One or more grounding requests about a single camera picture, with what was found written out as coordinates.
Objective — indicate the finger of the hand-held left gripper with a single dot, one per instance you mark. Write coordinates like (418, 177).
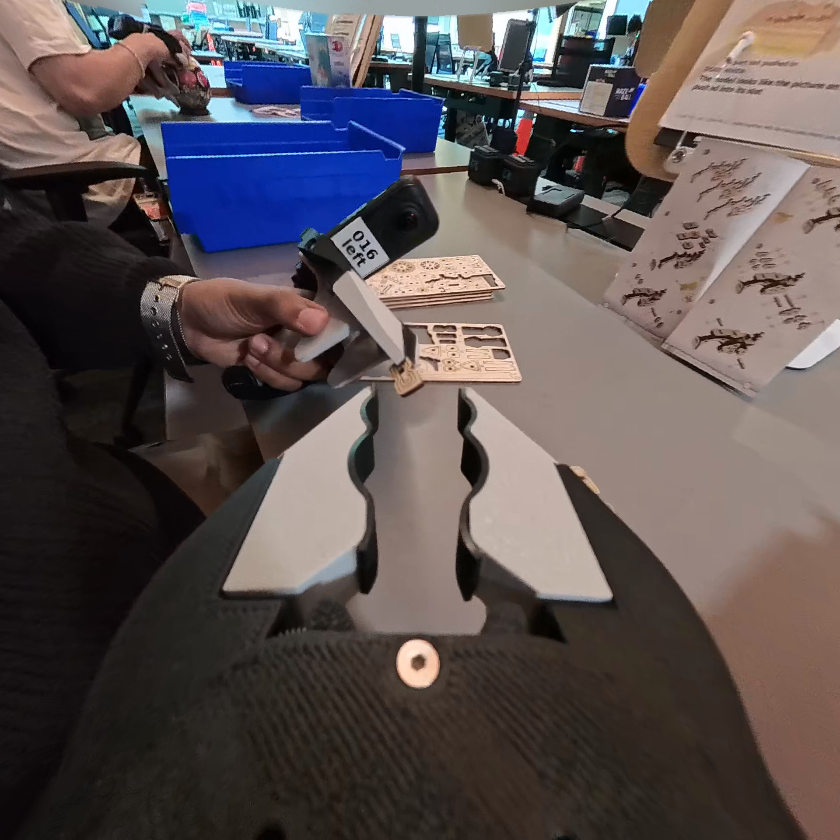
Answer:
(354, 367)
(374, 315)

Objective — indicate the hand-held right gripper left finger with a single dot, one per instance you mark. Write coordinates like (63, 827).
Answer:
(302, 512)

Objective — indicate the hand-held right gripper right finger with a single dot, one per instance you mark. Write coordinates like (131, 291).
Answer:
(531, 518)

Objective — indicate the small wooden puzzle piece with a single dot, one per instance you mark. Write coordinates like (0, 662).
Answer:
(408, 380)

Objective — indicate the person's left forearm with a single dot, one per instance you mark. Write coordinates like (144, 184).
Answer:
(79, 282)

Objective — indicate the grey desk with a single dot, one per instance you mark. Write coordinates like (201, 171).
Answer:
(656, 472)

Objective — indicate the person's left hand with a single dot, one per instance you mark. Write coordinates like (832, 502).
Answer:
(229, 315)

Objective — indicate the small pale wooden piece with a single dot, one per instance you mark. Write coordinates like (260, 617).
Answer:
(586, 478)

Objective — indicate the stack of wooden sheets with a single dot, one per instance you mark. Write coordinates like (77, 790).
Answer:
(453, 275)

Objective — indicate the black battery charger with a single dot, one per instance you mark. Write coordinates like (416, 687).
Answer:
(484, 164)
(522, 176)

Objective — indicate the wooden sheet with cutouts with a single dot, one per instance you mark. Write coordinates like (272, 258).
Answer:
(485, 367)

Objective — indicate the large blue plastic bin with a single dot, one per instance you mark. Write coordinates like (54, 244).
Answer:
(262, 197)

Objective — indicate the orange cone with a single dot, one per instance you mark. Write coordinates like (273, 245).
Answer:
(525, 134)

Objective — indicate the flat black device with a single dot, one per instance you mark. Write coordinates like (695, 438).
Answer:
(554, 200)

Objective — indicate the blue printed box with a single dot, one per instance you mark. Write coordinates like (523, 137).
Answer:
(328, 62)

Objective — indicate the leaning wooden board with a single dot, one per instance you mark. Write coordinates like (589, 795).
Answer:
(364, 46)

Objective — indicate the grey wristwatch band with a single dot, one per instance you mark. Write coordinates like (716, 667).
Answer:
(157, 315)

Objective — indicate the black monitor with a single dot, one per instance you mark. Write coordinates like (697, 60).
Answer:
(515, 46)

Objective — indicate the black flat pad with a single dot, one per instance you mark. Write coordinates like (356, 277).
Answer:
(610, 229)

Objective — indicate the person's black sweater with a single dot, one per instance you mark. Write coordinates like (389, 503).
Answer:
(65, 525)

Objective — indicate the painted vase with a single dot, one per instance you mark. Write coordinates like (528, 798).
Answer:
(190, 85)

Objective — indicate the black cardboard box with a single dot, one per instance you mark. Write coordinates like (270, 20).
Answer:
(610, 92)

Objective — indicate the wooden display stand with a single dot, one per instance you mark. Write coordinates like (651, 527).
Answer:
(646, 118)

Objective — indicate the printed assembly instruction sheet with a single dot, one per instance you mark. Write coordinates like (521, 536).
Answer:
(709, 243)
(768, 308)

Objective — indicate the white instruction paper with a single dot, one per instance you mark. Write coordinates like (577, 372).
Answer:
(754, 72)

